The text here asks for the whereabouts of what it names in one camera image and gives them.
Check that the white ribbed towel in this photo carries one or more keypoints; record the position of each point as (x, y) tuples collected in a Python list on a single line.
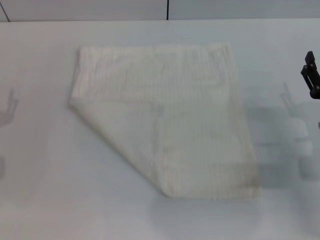
[(162, 112)]

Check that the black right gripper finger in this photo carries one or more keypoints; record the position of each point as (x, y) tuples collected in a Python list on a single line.
[(307, 75), (310, 58)]

